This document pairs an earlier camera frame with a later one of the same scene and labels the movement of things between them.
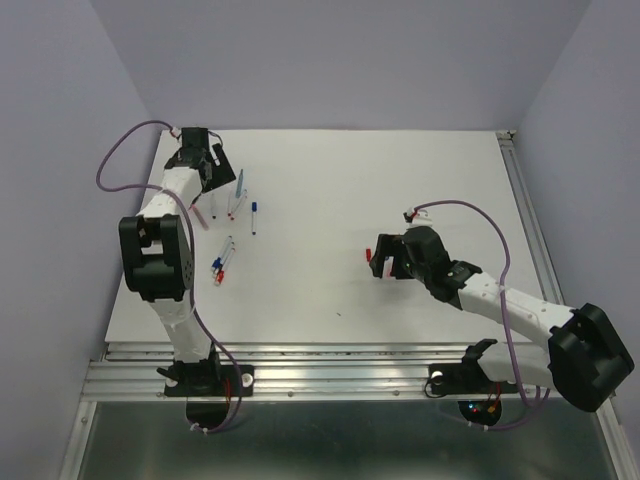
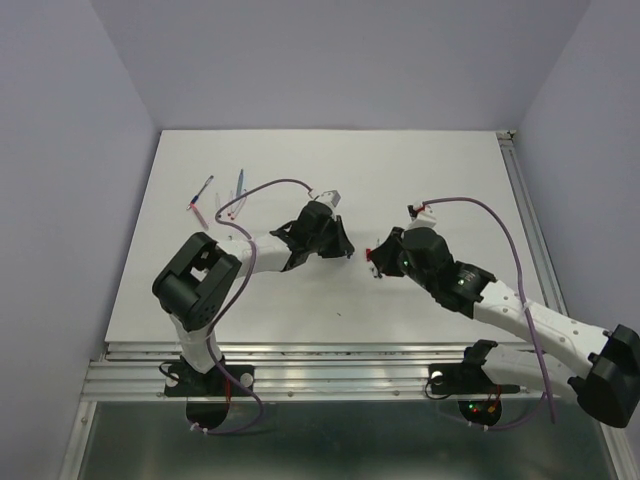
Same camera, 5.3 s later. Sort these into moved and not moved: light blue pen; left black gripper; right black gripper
Moved: left black gripper
Not moved: light blue pen; right black gripper
